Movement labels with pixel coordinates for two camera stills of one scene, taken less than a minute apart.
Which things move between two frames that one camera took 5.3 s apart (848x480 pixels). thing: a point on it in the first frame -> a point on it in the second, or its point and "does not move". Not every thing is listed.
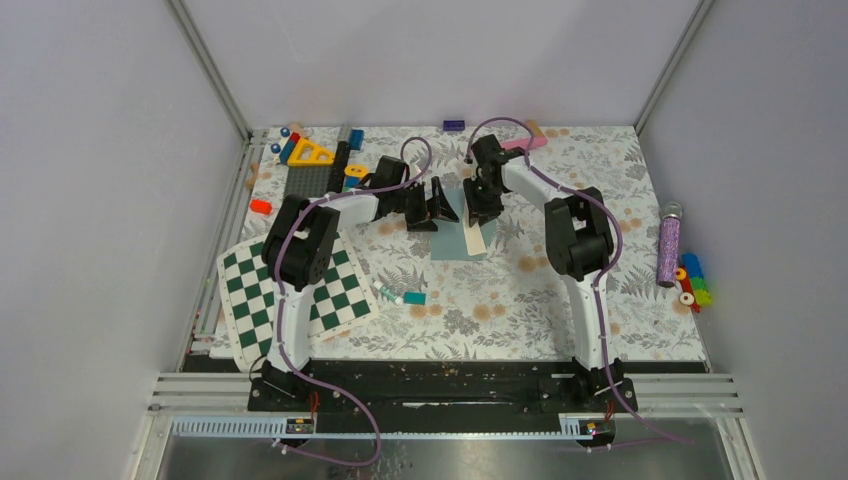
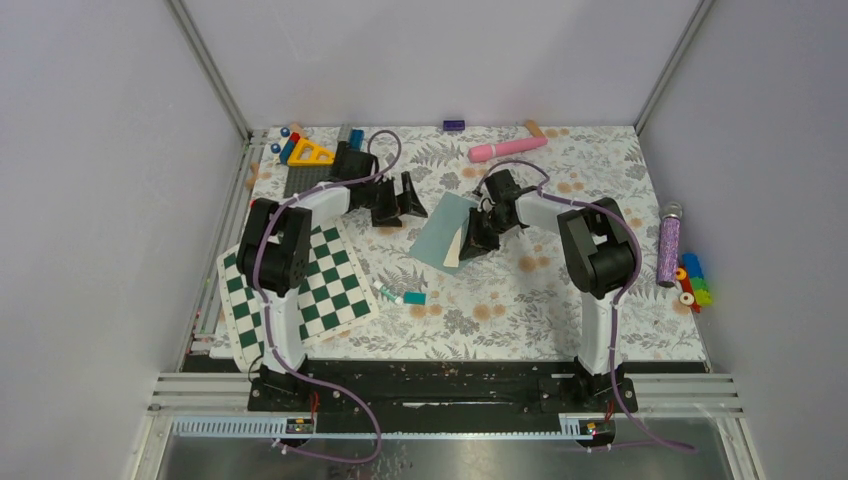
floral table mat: x=485 y=286 does not move
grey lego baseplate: x=308 y=181 does not move
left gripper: x=435 y=208 -> x=406 y=203
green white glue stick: x=386 y=292 does not move
